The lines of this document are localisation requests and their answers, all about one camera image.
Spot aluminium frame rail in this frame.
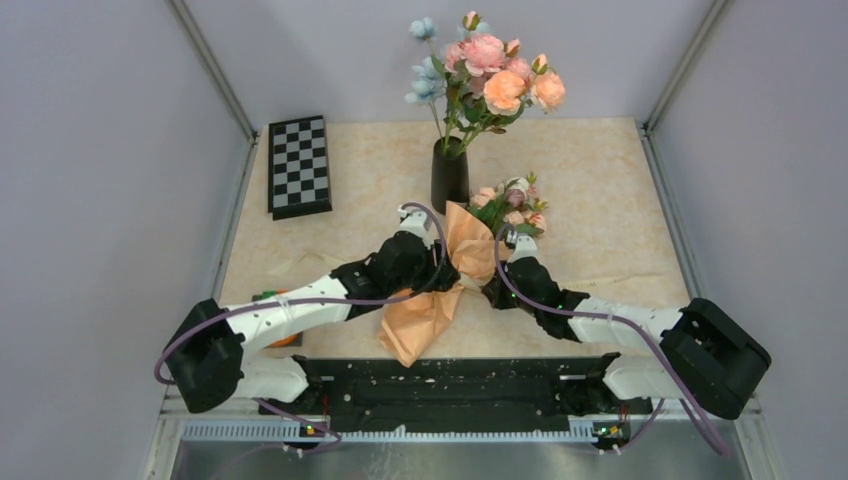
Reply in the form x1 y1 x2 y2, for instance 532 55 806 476
642 0 734 138
143 359 787 479
165 0 257 142

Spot black grey chessboard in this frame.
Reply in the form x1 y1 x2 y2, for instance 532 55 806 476
267 115 332 220

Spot aluminium frame rail right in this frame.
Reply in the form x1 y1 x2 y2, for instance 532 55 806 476
642 0 734 138

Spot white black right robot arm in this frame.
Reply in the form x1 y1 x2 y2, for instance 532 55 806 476
484 226 772 420

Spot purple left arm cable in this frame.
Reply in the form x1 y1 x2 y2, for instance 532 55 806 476
153 201 449 458

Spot black cylindrical vase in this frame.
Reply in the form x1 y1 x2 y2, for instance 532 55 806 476
430 136 470 214

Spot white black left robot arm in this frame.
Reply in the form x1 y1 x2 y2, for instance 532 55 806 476
154 202 457 414

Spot orange curved toy track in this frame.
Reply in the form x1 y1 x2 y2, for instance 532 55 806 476
251 290 304 349

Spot aluminium frame rail left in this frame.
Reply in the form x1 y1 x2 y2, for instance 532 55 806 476
165 0 257 142

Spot orange paper bouquet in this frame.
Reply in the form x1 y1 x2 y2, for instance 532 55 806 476
377 172 548 367

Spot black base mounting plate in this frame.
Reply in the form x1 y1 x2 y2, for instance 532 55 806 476
258 354 659 434

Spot pink orange blue flowers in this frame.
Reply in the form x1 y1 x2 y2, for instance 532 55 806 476
405 11 566 158

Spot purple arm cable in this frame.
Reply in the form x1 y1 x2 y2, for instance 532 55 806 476
494 222 731 458
153 201 449 458

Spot aluminium front frame rail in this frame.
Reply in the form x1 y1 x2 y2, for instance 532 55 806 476
143 359 787 479

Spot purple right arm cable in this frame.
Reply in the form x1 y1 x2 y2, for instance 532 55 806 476
494 222 731 458

